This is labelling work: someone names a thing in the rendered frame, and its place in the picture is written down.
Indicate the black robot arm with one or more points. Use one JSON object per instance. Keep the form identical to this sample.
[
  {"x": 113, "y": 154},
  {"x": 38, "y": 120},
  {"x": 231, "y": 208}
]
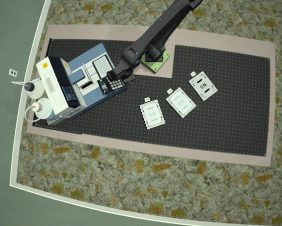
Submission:
[{"x": 153, "y": 40}]

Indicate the white plastic bottle with dark cap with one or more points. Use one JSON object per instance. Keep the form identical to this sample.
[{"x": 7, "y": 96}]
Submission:
[{"x": 36, "y": 90}]

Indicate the blue and white plate washer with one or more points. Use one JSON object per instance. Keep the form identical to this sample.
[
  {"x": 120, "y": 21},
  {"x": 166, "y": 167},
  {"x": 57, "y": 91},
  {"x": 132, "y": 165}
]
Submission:
[{"x": 75, "y": 87}]

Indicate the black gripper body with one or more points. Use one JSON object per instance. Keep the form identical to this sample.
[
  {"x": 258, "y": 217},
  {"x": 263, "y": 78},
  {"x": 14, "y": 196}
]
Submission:
[{"x": 131, "y": 77}]

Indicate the white microplate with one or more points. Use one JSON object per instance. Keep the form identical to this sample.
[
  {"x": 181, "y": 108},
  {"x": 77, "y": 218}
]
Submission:
[
  {"x": 153, "y": 117},
  {"x": 102, "y": 66},
  {"x": 181, "y": 102}
]

